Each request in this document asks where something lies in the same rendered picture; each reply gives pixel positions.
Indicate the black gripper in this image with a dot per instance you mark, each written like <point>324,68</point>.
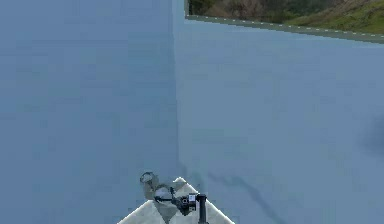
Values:
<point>184,202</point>

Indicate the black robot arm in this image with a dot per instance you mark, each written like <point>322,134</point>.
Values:
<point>202,210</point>

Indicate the window with grey frame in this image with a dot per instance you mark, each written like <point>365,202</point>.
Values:
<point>286,13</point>

